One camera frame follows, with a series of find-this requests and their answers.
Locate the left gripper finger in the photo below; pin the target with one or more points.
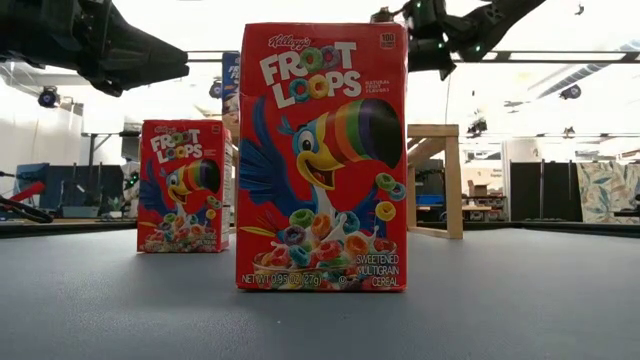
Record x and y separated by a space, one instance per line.
135 60
110 90

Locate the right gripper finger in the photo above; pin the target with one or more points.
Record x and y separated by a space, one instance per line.
386 16

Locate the blue Frosted Flakes cereal box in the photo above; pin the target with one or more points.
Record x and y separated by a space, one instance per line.
230 75

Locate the red Froot Loops cereal box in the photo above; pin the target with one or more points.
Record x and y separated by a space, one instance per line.
320 200
180 200

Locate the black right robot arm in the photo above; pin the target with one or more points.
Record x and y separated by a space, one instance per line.
495 20

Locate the black background robot arm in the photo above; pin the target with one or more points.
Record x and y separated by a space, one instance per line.
25 212

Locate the wooden slatted shelf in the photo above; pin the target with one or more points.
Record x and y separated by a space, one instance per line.
452 175

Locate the background robot with green lights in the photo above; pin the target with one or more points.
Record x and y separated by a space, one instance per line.
131 181

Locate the dark blue partition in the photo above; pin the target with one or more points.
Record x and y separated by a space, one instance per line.
75 185

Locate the small green plant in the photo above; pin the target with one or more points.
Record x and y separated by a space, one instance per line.
114 205

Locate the blue board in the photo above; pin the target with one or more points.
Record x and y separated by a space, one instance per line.
27 172

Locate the black equipment box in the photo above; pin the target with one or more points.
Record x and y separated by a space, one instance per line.
429 175

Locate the grey tray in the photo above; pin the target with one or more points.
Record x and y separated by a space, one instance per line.
80 211

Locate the red bar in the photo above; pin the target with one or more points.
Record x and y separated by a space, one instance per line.
30 191

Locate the brown cardboard box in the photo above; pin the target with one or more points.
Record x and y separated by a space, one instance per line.
480 189

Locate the blue storage bin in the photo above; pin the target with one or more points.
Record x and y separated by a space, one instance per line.
430 200

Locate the black partition panel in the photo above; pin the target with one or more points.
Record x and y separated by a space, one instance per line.
545 190

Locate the floral patterned curtain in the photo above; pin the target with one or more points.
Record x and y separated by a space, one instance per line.
607 192

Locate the grey-blue table mat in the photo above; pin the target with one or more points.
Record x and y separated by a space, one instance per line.
500 310

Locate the black ceiling-mounted camera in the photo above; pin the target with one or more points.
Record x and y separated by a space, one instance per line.
48 97
570 91
215 90
568 131
477 126

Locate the ceiling air duct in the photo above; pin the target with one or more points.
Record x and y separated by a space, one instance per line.
580 75

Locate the black metal table frame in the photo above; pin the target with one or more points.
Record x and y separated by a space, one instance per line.
525 227

